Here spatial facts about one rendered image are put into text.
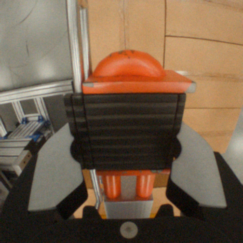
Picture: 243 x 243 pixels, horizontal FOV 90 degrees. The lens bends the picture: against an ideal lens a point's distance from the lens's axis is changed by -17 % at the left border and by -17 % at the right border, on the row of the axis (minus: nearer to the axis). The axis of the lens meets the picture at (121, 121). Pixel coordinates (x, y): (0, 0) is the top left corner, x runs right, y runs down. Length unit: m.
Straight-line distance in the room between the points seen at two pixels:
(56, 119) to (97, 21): 0.91
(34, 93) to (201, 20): 1.26
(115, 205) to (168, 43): 0.74
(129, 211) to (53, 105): 1.19
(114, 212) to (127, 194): 0.03
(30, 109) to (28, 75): 0.35
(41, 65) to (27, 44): 0.24
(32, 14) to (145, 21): 1.06
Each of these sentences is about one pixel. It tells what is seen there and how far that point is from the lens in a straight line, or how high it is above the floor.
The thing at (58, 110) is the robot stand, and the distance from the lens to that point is 1.32.
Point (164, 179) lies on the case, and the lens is 0.45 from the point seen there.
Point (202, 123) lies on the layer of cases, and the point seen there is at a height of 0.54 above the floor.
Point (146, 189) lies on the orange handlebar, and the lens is 0.18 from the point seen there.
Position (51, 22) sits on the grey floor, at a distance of 1.46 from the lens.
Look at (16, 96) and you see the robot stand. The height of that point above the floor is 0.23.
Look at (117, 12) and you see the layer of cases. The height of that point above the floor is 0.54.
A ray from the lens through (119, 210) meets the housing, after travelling 0.21.
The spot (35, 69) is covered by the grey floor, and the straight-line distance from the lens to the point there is 1.54.
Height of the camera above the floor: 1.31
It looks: 61 degrees down
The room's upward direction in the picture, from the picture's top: 179 degrees clockwise
